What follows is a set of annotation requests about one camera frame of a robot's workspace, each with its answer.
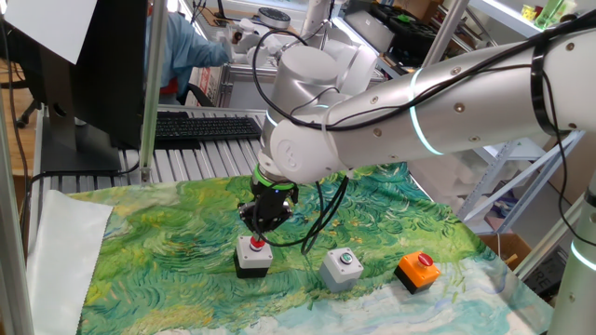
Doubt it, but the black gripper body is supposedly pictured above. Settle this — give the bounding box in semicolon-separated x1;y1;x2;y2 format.
249;179;300;234

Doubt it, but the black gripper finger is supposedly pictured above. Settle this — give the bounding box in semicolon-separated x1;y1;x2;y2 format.
237;200;263;246
258;207;294;246

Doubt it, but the white black box red button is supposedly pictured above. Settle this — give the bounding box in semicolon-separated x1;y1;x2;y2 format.
233;234;275;279

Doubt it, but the grey box green button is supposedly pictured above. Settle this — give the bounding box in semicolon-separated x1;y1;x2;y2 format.
318;247;365;293

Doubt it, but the orange box red button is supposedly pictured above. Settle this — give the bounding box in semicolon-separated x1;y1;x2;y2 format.
393;251;441;295

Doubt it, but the green blue painting cloth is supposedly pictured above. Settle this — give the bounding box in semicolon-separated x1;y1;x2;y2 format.
69;160;555;335

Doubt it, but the black keyboard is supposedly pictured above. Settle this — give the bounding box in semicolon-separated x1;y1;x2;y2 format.
155;111;264;151

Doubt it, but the silver aluminium case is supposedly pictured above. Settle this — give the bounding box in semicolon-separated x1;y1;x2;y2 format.
217;62;280;111

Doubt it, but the white haptic teleoperation device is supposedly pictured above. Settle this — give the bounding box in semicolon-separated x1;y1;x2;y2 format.
218;18;379;97

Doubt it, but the person in blue shirt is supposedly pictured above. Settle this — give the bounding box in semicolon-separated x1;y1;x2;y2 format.
144;0;232;106

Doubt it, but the white satin cloth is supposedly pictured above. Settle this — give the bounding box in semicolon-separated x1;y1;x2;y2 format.
25;189;115;335

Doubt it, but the round black speaker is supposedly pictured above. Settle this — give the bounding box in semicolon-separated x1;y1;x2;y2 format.
257;7;292;31

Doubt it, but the wooden background desk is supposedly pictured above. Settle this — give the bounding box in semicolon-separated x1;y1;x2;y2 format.
197;5;302;38

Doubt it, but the black computer monitor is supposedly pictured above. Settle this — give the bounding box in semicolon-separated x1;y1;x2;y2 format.
7;0;148;173

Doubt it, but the grey laptop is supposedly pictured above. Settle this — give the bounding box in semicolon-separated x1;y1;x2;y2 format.
344;9;397;53

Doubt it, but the black tool case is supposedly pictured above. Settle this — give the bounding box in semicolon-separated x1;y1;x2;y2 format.
370;2;441;66

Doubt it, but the brown cardboard box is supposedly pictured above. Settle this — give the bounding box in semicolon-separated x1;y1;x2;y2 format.
479;232;533;271

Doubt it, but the white metal shelf rack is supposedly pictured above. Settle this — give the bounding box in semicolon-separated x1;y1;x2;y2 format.
458;0;596;234

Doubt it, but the white paper sheet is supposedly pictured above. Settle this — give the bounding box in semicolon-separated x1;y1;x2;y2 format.
3;0;99;65

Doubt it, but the black plastic crate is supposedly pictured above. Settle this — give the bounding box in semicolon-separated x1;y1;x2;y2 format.
523;246;570;297

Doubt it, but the green transparent bottle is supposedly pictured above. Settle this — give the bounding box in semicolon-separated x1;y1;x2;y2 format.
534;0;562;28

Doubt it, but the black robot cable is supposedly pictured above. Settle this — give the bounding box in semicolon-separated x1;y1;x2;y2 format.
251;8;596;256

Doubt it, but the aluminium frame post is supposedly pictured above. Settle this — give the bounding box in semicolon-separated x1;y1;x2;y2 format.
0;92;36;335
514;193;588;280
138;0;169;185
422;0;471;69

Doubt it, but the black monitor cable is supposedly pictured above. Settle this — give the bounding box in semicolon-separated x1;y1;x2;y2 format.
20;160;141;248

